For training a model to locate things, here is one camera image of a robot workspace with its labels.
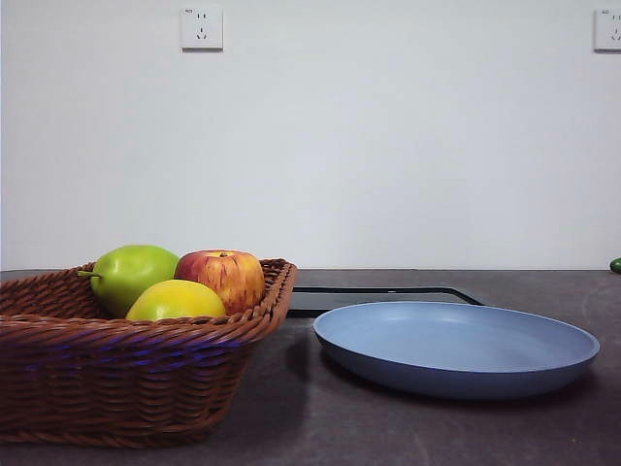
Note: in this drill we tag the yellow lemon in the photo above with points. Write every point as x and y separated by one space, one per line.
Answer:
174 302

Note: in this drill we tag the black flat tray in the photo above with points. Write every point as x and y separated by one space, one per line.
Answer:
310 303

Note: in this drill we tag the blue round plate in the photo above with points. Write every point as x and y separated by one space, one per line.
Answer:
456 342

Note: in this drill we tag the white wall socket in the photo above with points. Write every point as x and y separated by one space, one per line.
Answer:
202 28
609 31

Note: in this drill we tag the brown woven wicker basket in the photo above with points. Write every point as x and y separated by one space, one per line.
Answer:
121 378

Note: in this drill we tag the red yellow apple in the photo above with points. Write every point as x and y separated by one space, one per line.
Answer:
220 276

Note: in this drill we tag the green pear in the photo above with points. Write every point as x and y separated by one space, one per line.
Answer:
131 272

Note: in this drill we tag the green vegetable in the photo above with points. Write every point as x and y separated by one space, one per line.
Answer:
616 265

